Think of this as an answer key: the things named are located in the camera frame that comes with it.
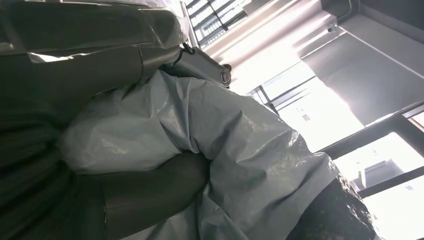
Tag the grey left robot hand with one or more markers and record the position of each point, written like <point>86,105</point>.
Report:
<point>82,49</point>

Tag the grey mailer package black print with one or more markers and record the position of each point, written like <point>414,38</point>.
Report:
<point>232,149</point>

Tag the black window frame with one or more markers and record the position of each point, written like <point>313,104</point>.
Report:
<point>391,127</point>

